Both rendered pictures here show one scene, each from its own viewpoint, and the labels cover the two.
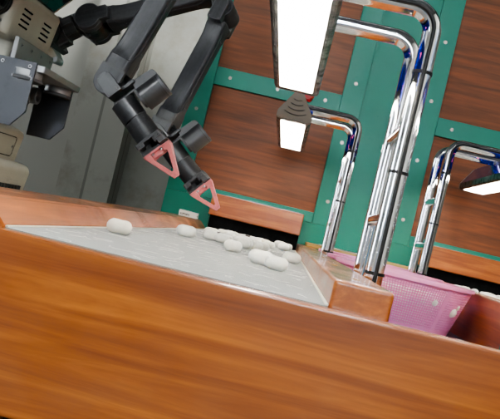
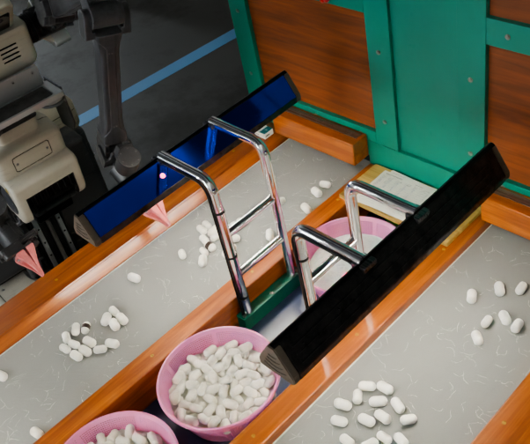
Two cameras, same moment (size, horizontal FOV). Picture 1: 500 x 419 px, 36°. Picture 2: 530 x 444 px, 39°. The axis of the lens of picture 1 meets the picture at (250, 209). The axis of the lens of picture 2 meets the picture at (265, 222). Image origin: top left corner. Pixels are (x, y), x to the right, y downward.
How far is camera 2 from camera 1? 2.13 m
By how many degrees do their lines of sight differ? 62
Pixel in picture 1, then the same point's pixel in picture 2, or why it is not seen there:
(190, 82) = (103, 104)
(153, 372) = not seen: outside the picture
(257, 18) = not seen: outside the picture
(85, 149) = not seen: outside the picture
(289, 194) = (349, 107)
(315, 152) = (358, 60)
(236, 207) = (293, 129)
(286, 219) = (338, 148)
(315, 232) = (383, 153)
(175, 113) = (104, 137)
